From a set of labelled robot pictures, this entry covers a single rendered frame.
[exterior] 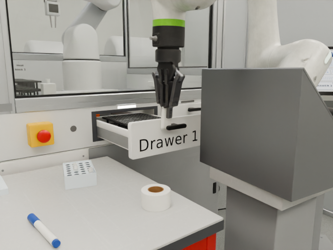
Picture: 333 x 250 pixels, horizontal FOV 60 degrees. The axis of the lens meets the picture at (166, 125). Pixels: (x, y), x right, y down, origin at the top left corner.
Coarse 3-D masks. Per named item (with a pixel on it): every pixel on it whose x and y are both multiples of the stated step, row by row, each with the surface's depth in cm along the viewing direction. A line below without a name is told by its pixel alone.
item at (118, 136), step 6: (150, 114) 122; (96, 120) 107; (102, 120) 115; (102, 126) 103; (108, 126) 99; (114, 126) 95; (102, 132) 103; (108, 132) 99; (114, 132) 96; (120, 132) 92; (126, 132) 89; (102, 138) 104; (108, 138) 100; (114, 138) 96; (120, 138) 92; (126, 138) 89; (120, 144) 93; (126, 144) 89
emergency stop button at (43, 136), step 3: (39, 132) 88; (42, 132) 88; (45, 132) 89; (48, 132) 89; (39, 135) 88; (42, 135) 88; (45, 135) 89; (48, 135) 89; (39, 138) 88; (42, 138) 88; (45, 138) 89; (48, 138) 90; (42, 141) 89; (45, 141) 89
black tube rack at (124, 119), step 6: (126, 114) 118; (132, 114) 119; (138, 114) 118; (144, 114) 118; (108, 120) 111; (114, 120) 105; (120, 120) 104; (126, 120) 104; (132, 120) 104; (138, 120) 104; (144, 120) 104; (120, 126) 107; (126, 126) 108
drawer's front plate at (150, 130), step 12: (156, 120) 88; (180, 120) 94; (192, 120) 97; (132, 132) 83; (144, 132) 86; (156, 132) 88; (168, 132) 91; (180, 132) 94; (192, 132) 98; (132, 144) 84; (144, 144) 86; (156, 144) 89; (168, 144) 92; (180, 144) 95; (192, 144) 98; (132, 156) 85; (144, 156) 87
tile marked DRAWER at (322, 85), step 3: (318, 84) 139; (321, 84) 139; (324, 84) 139; (327, 84) 139; (330, 84) 139; (318, 87) 139; (321, 87) 138; (324, 87) 138; (327, 87) 138; (330, 87) 138
